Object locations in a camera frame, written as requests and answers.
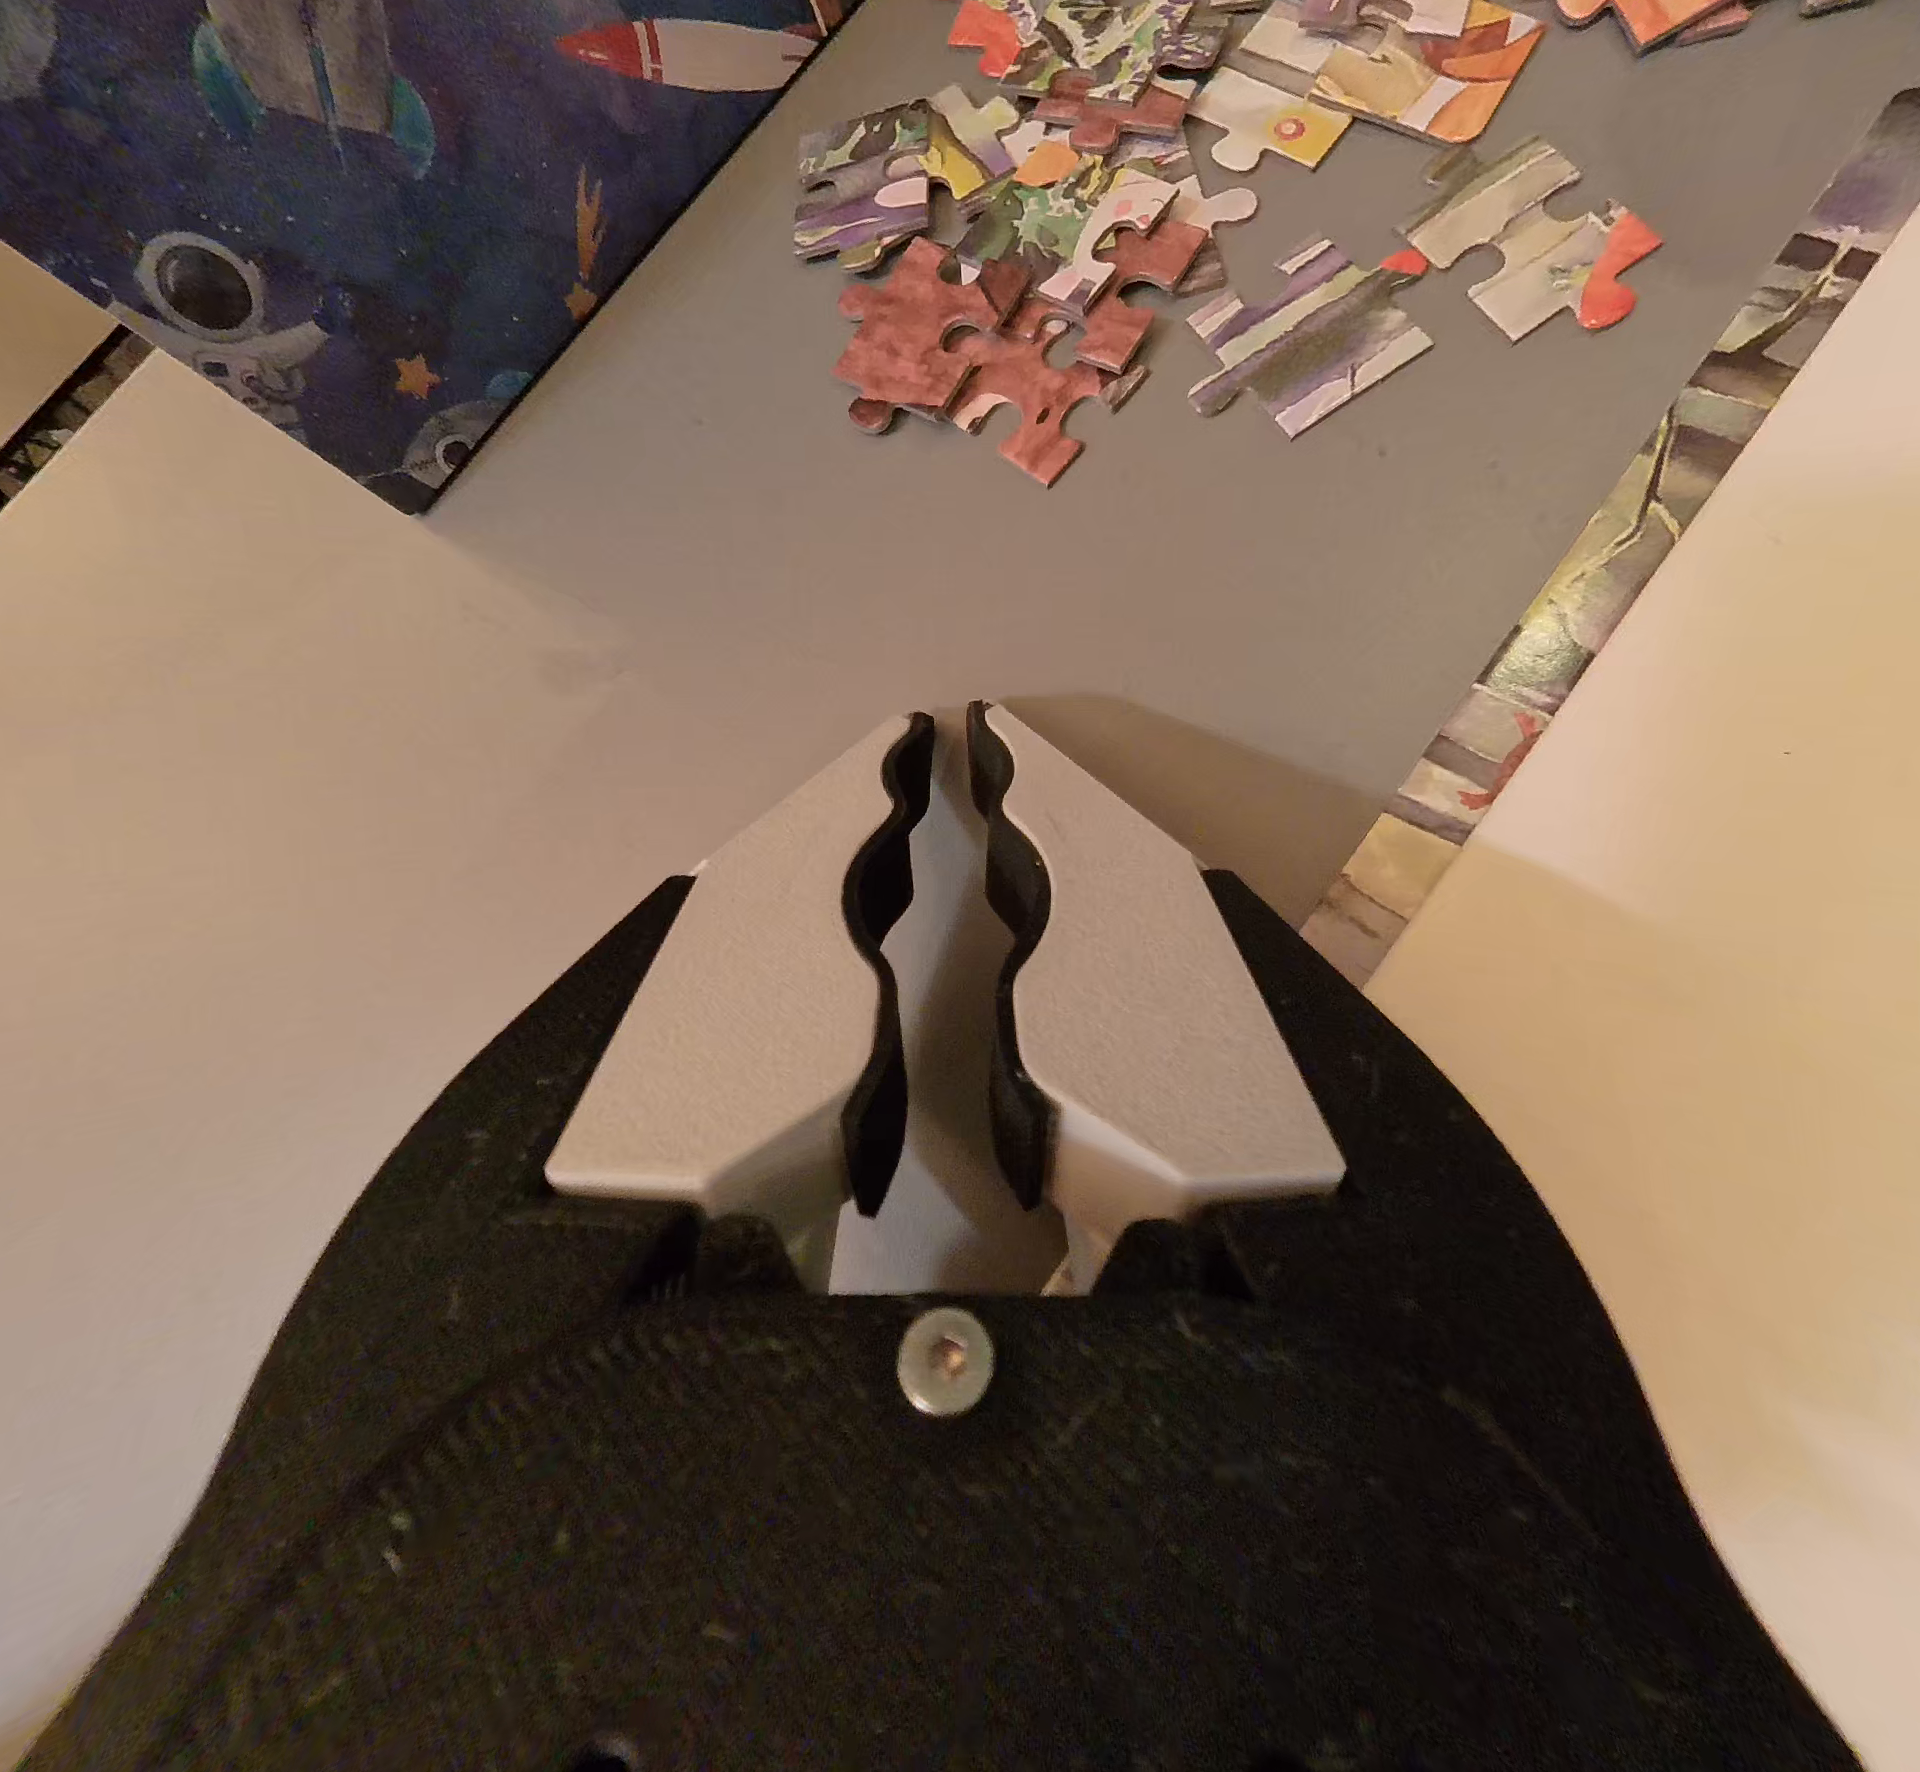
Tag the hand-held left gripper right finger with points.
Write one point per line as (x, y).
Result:
(1170, 1037)

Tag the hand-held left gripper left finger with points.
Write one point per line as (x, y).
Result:
(720, 1037)

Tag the puzzle frame tray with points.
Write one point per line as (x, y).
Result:
(1725, 827)

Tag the pile of puzzle pieces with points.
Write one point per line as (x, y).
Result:
(976, 332)

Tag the white shelf unit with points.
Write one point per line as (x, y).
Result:
(45, 317)

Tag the printed puzzle storage box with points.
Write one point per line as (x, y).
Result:
(375, 79)

